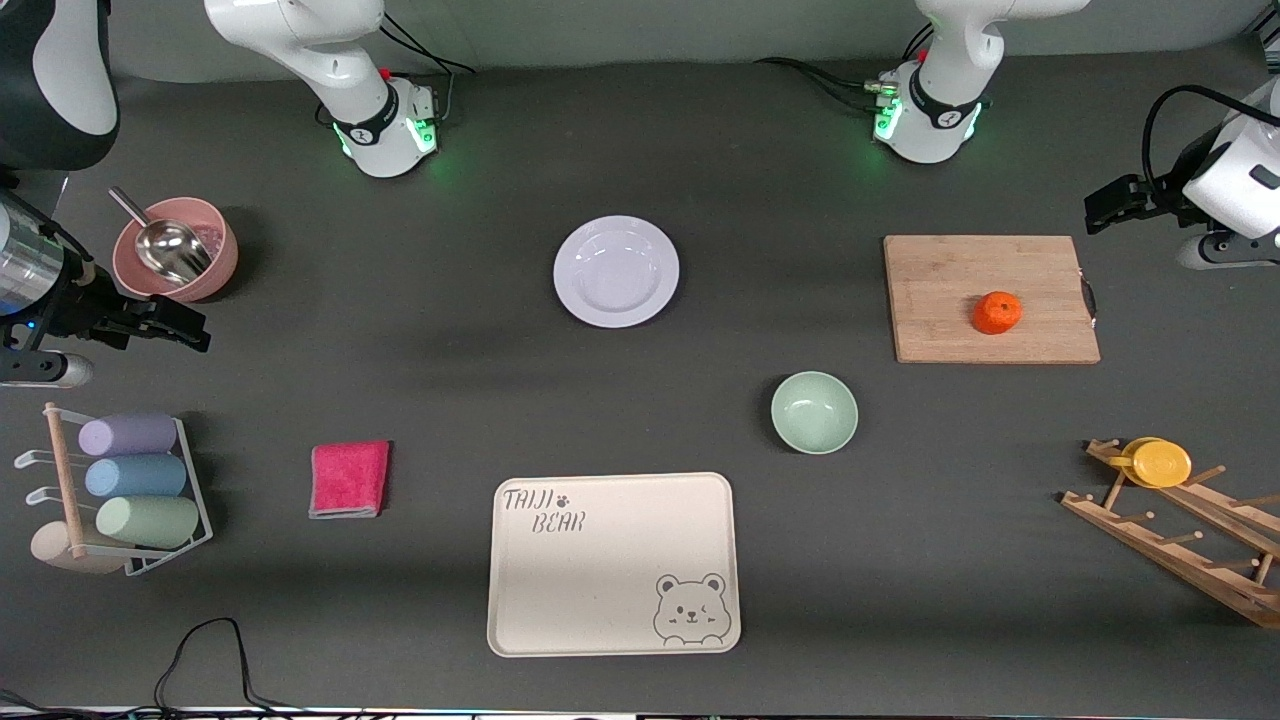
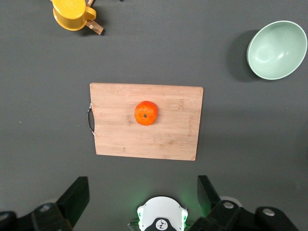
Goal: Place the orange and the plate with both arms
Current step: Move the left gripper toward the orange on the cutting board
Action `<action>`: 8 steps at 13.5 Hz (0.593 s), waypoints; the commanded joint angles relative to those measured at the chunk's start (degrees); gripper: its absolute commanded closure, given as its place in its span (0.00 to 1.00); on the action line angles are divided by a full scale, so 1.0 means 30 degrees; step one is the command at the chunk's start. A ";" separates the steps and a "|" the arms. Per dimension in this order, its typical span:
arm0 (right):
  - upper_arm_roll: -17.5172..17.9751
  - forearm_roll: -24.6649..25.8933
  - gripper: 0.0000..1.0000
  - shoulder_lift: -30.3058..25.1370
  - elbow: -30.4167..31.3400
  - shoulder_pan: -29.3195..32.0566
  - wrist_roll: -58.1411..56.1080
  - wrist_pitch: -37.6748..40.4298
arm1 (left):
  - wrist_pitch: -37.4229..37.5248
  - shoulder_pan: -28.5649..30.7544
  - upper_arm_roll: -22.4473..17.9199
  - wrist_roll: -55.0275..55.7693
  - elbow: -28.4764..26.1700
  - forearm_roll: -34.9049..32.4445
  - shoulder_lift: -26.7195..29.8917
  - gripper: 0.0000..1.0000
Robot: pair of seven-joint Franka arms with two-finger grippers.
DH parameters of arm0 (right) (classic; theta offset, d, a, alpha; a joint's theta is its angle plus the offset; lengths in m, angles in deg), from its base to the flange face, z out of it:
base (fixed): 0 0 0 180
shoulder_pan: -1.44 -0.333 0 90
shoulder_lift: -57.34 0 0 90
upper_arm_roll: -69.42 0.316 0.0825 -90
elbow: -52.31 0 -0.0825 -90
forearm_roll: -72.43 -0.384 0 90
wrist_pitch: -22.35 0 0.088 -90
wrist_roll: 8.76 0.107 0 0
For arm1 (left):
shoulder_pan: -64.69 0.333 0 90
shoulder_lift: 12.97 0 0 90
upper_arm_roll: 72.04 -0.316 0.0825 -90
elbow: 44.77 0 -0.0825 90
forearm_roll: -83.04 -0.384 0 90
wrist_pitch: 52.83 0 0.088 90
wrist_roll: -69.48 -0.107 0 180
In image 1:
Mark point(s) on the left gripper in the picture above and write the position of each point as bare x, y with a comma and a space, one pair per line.
1166, 198

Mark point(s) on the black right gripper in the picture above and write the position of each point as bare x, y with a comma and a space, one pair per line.
82, 305

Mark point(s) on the orange fruit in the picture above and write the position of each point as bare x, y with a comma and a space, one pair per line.
998, 313

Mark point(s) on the pale lavender round plate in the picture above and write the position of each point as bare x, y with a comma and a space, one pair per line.
616, 271

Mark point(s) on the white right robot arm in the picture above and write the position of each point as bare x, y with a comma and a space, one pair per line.
330, 50

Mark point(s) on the pink bowl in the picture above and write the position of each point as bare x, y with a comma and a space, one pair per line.
215, 265

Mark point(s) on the metal scoop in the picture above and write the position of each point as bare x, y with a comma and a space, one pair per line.
170, 250

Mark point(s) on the purple cup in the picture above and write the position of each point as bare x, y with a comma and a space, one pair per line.
128, 435

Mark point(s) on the blue cup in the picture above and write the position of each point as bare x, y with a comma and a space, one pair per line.
136, 476

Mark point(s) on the wooden rack rod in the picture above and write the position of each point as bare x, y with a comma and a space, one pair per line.
63, 470

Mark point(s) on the green cup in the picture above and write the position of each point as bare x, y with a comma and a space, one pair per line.
148, 521

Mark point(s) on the wooden cutting board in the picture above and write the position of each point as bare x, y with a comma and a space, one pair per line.
940, 300

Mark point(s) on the pink folded cloth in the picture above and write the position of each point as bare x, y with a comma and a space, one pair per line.
349, 479

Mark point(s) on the beige cup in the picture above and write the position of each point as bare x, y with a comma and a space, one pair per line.
55, 550

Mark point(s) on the yellow cup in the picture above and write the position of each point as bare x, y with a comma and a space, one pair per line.
1160, 464

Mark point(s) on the wooden peg drying rack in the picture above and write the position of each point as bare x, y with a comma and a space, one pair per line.
1170, 555

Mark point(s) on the light green bowl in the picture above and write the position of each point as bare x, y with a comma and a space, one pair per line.
814, 413

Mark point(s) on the beige bear print tray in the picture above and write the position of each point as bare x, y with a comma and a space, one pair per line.
600, 570

